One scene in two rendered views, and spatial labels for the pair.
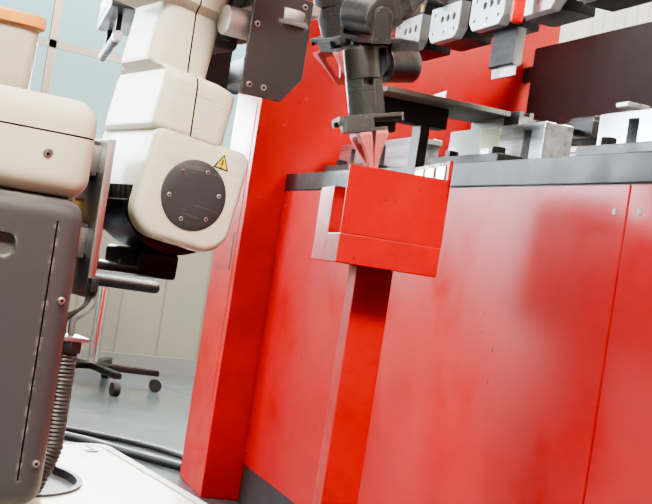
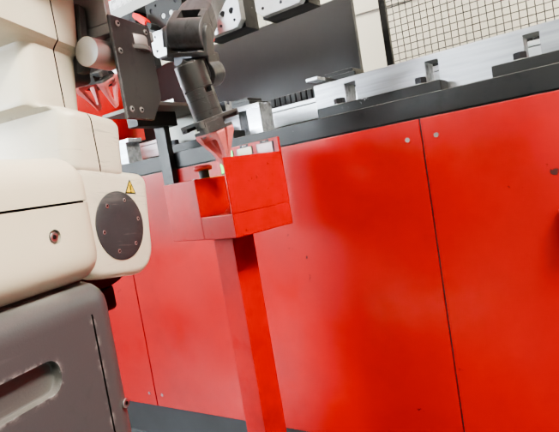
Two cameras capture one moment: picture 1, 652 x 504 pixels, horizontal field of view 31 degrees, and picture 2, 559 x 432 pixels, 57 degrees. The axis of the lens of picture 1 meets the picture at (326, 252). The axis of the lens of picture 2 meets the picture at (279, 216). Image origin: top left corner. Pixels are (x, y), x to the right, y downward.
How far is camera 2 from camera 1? 105 cm
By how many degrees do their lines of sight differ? 35
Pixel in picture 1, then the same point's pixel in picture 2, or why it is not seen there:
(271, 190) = not seen: hidden behind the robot
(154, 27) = (17, 70)
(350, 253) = (243, 227)
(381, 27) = (209, 40)
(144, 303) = not seen: outside the picture
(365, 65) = (202, 75)
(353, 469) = (273, 378)
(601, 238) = (399, 160)
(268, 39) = (131, 64)
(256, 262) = not seen: hidden behind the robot
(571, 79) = (170, 87)
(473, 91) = (107, 108)
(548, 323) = (363, 227)
